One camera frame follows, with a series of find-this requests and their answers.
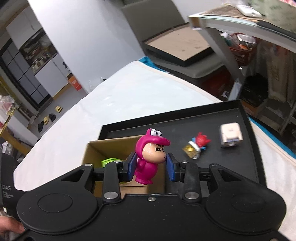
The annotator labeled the green cartoon tin box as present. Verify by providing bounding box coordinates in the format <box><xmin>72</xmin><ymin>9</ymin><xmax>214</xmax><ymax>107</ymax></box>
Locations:
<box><xmin>101</xmin><ymin>158</ymin><xmax>122</xmax><ymax>168</ymax></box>

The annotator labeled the red crab keychain toy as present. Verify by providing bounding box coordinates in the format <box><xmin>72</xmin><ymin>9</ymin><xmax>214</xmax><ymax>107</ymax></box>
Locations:
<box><xmin>182</xmin><ymin>132</ymin><xmax>211</xmax><ymax>160</ymax></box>

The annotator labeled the pink dinosaur costume figurine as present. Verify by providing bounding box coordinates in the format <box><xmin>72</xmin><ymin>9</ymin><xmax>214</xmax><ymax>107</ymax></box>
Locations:
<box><xmin>134</xmin><ymin>128</ymin><xmax>171</xmax><ymax>185</ymax></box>

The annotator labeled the lilac toaster shaped toy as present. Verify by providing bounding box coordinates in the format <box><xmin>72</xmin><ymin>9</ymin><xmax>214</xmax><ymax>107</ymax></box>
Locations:
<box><xmin>220</xmin><ymin>123</ymin><xmax>243</xmax><ymax>148</ymax></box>

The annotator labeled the person left hand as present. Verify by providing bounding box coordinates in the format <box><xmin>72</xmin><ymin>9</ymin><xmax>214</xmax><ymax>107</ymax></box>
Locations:
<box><xmin>0</xmin><ymin>216</ymin><xmax>25</xmax><ymax>235</ymax></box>

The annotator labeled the brown cardboard box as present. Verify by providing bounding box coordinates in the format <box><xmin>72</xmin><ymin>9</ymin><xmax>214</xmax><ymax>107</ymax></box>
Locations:
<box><xmin>79</xmin><ymin>135</ymin><xmax>166</xmax><ymax>198</ymax></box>

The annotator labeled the black tray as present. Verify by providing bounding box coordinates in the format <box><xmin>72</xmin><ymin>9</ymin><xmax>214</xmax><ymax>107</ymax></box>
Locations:
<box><xmin>98</xmin><ymin>100</ymin><xmax>266</xmax><ymax>185</ymax></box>

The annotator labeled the black slipper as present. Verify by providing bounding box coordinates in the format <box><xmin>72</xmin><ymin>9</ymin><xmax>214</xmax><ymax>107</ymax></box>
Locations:
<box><xmin>38</xmin><ymin>121</ymin><xmax>44</xmax><ymax>133</ymax></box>
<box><xmin>49</xmin><ymin>113</ymin><xmax>56</xmax><ymax>122</ymax></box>

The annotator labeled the yellow slipper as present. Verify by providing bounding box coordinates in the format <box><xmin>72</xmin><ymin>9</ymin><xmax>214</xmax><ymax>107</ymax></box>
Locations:
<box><xmin>43</xmin><ymin>116</ymin><xmax>49</xmax><ymax>125</ymax></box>
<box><xmin>55</xmin><ymin>106</ymin><xmax>63</xmax><ymax>113</ymax></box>

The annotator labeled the orange box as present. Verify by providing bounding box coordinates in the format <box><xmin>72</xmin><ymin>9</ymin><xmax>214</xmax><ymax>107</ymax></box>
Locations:
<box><xmin>68</xmin><ymin>76</ymin><xmax>82</xmax><ymax>91</ymax></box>

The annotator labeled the white cabinet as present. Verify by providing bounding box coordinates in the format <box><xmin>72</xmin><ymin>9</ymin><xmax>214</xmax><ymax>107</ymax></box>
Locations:
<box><xmin>6</xmin><ymin>6</ymin><xmax>70</xmax><ymax>97</ymax></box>

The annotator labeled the red storage basket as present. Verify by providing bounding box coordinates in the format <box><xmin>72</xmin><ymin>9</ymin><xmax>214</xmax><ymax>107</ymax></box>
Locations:
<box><xmin>228</xmin><ymin>33</ymin><xmax>258</xmax><ymax>66</ymax></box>

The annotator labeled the grey chair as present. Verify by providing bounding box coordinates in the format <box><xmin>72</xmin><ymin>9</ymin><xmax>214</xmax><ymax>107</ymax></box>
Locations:
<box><xmin>122</xmin><ymin>1</ymin><xmax>223</xmax><ymax>79</ymax></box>

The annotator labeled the white desk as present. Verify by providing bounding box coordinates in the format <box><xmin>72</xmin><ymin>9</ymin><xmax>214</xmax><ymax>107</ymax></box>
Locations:
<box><xmin>188</xmin><ymin>13</ymin><xmax>295</xmax><ymax>58</ymax></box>

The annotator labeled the white remote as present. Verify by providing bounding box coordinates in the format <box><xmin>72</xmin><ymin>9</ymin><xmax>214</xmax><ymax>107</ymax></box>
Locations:
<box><xmin>236</xmin><ymin>4</ymin><xmax>262</xmax><ymax>18</ymax></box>

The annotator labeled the black picture frame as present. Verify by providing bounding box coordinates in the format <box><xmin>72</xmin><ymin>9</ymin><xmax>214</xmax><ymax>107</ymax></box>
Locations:
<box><xmin>142</xmin><ymin>23</ymin><xmax>213</xmax><ymax>67</ymax></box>

